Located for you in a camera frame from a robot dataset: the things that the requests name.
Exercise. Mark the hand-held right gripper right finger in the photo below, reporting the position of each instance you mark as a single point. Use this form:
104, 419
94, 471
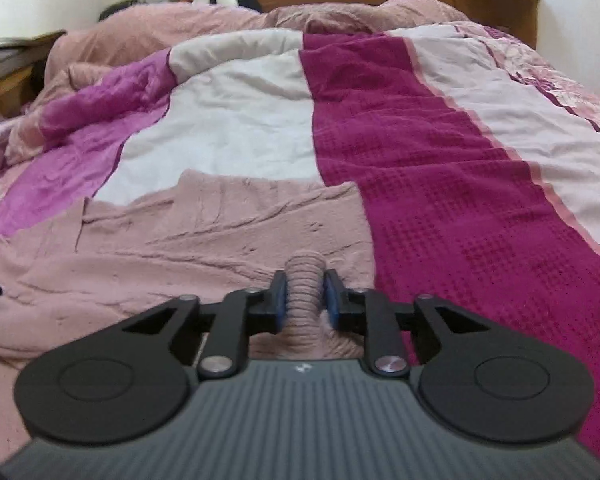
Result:
330, 305

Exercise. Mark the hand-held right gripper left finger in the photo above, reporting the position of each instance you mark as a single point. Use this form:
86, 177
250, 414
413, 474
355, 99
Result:
279, 305

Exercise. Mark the pink knit cardigan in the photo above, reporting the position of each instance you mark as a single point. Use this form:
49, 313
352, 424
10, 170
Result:
180, 240

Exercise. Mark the magenta white striped bedspread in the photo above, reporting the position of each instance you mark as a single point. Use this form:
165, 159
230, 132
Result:
430, 160

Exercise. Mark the carved wooden headboard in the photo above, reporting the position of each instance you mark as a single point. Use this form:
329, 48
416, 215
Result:
5, 75

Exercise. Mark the pink and purple quilt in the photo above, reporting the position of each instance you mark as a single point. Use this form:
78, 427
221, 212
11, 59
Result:
130, 60

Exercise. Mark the wooden bed side board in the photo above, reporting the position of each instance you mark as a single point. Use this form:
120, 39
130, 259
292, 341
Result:
480, 2

